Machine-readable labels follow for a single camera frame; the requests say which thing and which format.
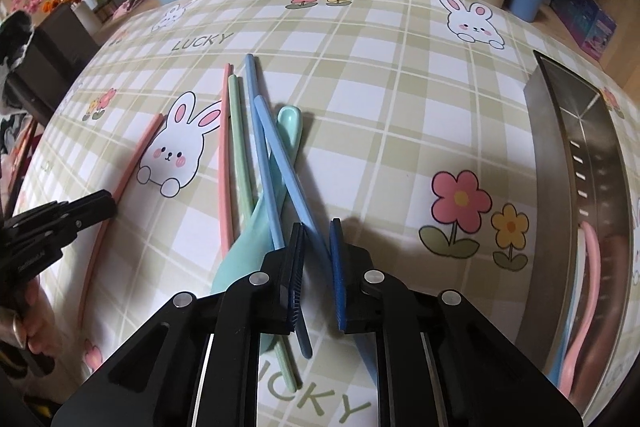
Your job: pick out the plaid bunny print tablecloth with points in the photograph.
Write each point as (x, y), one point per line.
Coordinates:
(375, 107)

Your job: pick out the pink spoon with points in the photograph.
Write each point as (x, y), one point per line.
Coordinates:
(590, 267)

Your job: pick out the purple box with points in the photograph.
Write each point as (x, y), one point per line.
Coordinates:
(585, 22)

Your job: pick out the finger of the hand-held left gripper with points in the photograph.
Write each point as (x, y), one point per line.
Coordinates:
(75, 214)

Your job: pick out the black stand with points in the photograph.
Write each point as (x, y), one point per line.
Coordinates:
(55, 52)

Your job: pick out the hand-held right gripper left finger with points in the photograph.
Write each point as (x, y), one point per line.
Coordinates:
(295, 277)

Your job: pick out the pink chopstick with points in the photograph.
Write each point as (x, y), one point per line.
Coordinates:
(135, 157)
(225, 167)

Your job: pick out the green spoon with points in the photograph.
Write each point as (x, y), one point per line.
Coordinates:
(240, 267)

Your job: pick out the metal utensil tray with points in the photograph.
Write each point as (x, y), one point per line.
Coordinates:
(550, 207)

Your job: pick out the person's left hand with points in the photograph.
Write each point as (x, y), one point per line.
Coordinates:
(35, 337)

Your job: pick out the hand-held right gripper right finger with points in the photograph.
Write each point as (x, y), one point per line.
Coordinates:
(339, 277)

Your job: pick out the green chopstick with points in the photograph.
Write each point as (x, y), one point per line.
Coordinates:
(239, 147)

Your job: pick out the blue spoon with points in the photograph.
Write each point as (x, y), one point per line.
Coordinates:
(560, 357)

